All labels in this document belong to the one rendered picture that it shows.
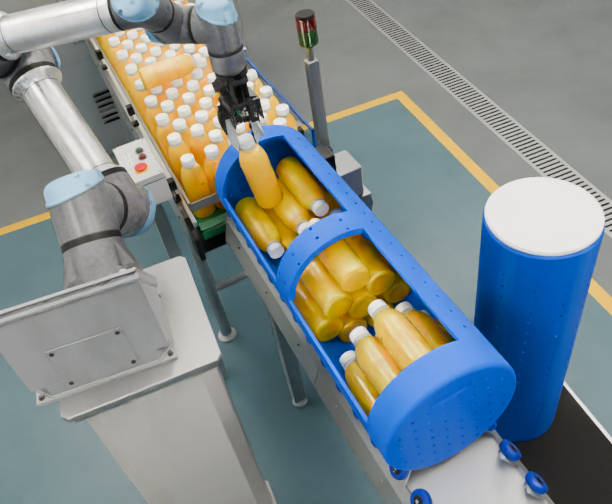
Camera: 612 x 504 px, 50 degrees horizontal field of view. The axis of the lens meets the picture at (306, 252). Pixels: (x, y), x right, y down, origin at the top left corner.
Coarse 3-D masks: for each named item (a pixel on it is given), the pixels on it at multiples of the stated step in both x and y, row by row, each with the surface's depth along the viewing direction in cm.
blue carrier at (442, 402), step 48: (288, 144) 173; (240, 192) 175; (336, 192) 146; (336, 240) 135; (384, 240) 135; (288, 288) 138; (432, 288) 125; (336, 336) 149; (480, 336) 118; (432, 384) 107; (480, 384) 113; (384, 432) 112; (432, 432) 116; (480, 432) 126
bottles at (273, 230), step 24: (288, 192) 167; (240, 216) 169; (264, 216) 166; (288, 216) 162; (312, 216) 168; (264, 240) 161; (288, 240) 166; (408, 288) 145; (312, 312) 142; (360, 312) 143; (360, 384) 127
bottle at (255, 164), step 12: (240, 156) 155; (252, 156) 154; (264, 156) 155; (252, 168) 155; (264, 168) 156; (252, 180) 158; (264, 180) 158; (276, 180) 162; (252, 192) 163; (264, 192) 161; (276, 192) 163; (264, 204) 164; (276, 204) 164
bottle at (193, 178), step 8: (184, 168) 184; (192, 168) 184; (200, 168) 185; (184, 176) 184; (192, 176) 184; (200, 176) 185; (184, 184) 186; (192, 184) 185; (200, 184) 186; (208, 184) 191; (192, 192) 188; (200, 192) 188; (208, 192) 190; (192, 200) 190; (192, 208) 193; (208, 208) 193; (200, 216) 194; (208, 216) 195
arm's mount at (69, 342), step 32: (96, 288) 110; (128, 288) 112; (0, 320) 108; (32, 320) 110; (64, 320) 113; (96, 320) 115; (128, 320) 117; (160, 320) 124; (0, 352) 113; (32, 352) 115; (64, 352) 117; (96, 352) 120; (128, 352) 122; (160, 352) 127; (32, 384) 120; (64, 384) 123; (96, 384) 125
